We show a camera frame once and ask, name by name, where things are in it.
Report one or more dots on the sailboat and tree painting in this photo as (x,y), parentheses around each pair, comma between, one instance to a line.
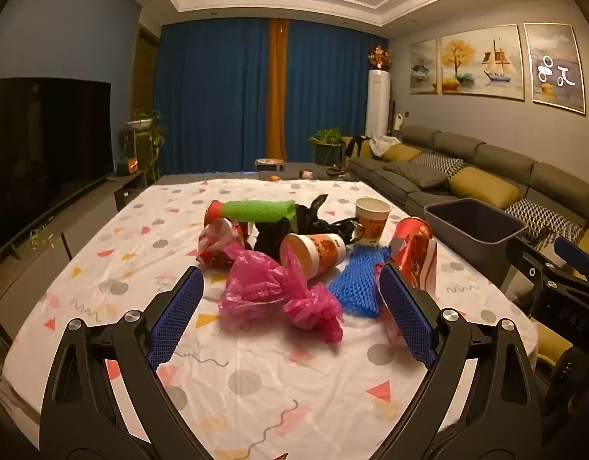
(481,62)

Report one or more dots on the crushed red paper cup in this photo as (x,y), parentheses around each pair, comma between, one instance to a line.
(411,249)

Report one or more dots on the blue foam net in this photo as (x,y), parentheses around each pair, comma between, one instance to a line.
(356,282)

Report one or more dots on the red and white plastic bag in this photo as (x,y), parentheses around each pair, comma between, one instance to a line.
(218,243)

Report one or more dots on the grey television cabinet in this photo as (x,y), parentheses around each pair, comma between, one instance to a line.
(74,230)

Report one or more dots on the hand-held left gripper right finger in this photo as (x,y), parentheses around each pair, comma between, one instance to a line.
(409,316)

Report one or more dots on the small landscape painting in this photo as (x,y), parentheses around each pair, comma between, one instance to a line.
(423,67)

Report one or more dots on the orange flower arrangement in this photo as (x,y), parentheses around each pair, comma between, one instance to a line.
(380,57)

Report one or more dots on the wooden plant stand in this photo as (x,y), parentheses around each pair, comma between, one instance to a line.
(143,151)

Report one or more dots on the orange curtain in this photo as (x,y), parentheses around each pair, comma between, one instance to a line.
(277,96)

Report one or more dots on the black garment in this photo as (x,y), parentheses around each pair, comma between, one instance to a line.
(356,146)

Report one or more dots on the black television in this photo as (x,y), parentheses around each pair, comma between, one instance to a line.
(45,153)

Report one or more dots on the dried grass stalks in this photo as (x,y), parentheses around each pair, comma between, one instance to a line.
(39,239)

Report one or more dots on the orange box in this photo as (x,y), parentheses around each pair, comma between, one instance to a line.
(128,166)

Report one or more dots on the white standing air conditioner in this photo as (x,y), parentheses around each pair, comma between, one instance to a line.
(377,105)

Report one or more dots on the yellow sofa cushion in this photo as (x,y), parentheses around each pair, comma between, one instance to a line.
(483,187)
(400,153)
(553,345)

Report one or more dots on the dark green plant pot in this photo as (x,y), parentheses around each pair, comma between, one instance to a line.
(328,155)

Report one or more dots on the black and white patterned cushion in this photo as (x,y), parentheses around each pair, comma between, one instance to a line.
(440,163)
(543,215)

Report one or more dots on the purple sky painting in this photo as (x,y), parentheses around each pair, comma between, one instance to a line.
(555,67)

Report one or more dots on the white plant bowl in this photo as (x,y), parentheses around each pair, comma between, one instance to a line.
(136,125)

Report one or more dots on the pink plastic bag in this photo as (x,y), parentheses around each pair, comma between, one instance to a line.
(261,287)

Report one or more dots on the black plastic bag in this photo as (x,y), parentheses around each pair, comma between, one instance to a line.
(275,235)

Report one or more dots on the patterned white tablecloth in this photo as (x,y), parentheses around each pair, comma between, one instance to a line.
(275,383)

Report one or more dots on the blue curtain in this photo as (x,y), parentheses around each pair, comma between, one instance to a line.
(213,100)
(328,86)

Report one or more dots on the grey plastic bin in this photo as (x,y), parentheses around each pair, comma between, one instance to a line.
(471,249)

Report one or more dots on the trailing green plant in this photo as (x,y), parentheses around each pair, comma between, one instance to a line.
(155,129)

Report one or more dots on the white garment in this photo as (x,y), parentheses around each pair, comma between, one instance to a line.
(384,144)

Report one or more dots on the printed cardboard box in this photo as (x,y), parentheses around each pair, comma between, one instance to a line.
(269,165)

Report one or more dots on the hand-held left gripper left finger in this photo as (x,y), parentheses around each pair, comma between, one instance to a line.
(177,316)

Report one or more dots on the orange printed paper cup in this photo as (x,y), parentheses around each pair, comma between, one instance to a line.
(318,249)
(371,225)

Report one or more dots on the leafy green plant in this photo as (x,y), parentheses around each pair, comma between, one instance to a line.
(325,136)

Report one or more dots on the dark grey sofa cushion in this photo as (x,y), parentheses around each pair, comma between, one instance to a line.
(419,176)

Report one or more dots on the doll head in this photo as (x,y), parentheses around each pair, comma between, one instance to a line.
(306,174)

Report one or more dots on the grey sofa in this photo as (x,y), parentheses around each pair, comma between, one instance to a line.
(510,163)

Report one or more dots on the green foam net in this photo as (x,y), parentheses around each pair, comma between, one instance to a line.
(256,211)

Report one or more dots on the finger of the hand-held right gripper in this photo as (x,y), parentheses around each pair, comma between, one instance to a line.
(531,261)
(574,255)

